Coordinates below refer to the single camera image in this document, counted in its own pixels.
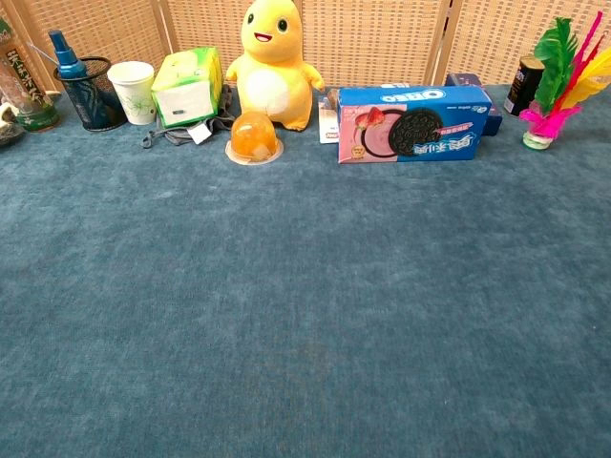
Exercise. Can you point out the blue velvet table cloth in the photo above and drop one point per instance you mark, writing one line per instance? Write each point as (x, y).
(305, 296)

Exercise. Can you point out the orange jelly cup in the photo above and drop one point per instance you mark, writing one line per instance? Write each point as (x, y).
(253, 138)

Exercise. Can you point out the white pink small packet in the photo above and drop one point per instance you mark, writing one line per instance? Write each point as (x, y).
(328, 125)

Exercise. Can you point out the blue Oreo cookie box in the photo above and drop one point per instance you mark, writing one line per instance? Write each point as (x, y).
(410, 126)

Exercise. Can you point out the yellow dinosaur plush toy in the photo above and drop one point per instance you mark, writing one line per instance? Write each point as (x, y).
(269, 71)

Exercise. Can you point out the green white tissue box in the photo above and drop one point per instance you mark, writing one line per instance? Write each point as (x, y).
(186, 88)

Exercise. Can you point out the woven rattan folding screen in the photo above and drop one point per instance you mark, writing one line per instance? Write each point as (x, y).
(363, 38)

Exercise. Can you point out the dark blue small box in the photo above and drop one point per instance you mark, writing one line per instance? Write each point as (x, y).
(477, 95)

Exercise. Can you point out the white paper cup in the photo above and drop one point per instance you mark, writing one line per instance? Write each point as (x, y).
(134, 93)

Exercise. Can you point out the black mesh pen holder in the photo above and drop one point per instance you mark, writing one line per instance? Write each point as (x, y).
(95, 102)

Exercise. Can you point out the black cylindrical can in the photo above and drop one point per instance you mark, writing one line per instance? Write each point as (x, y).
(522, 86)

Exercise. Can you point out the blue spray bottle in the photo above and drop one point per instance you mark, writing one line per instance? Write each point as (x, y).
(67, 59)

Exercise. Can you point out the colourful feather shuttlecock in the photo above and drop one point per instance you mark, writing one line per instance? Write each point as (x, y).
(556, 76)

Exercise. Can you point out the green tea bottle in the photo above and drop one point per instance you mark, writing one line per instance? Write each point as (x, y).
(21, 90)

